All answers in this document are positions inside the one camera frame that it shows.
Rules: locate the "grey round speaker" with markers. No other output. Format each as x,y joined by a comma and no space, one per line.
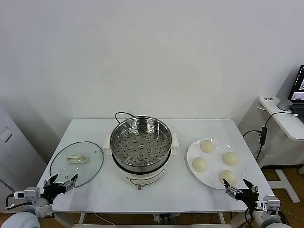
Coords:
284,105

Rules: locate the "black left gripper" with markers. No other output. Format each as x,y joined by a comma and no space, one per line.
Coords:
53,190

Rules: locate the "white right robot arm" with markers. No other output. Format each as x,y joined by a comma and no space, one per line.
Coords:
268,219

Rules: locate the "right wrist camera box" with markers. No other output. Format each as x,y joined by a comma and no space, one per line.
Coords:
270,203

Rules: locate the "stainless steel steamer basket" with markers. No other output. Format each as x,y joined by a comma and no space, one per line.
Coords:
118,133

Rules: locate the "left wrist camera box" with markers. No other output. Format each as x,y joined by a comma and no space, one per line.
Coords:
29,192

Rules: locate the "black open laptop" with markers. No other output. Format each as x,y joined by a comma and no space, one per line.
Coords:
298,83

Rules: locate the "white round plate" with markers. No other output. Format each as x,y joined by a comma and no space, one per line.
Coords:
211,173

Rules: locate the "white cabinet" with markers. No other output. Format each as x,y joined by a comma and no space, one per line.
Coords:
14,154

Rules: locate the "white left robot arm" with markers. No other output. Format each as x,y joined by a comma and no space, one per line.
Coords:
21,218

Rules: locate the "cream electric cooker base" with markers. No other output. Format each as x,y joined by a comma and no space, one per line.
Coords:
145,177

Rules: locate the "white side desk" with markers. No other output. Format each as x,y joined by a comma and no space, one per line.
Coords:
285,126

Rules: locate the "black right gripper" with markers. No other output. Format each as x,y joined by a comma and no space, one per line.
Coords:
249,198

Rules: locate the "white table frame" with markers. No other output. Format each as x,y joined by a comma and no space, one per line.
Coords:
80,219

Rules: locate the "white power strip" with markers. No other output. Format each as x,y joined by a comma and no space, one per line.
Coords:
164,217

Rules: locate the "round glass pot lid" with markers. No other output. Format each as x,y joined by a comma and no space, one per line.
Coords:
95,161

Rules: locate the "white steamed baozi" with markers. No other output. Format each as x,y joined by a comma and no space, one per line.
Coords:
229,175
200,164
207,146
230,158

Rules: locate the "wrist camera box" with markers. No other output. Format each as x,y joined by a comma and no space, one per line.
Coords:
270,203
29,192

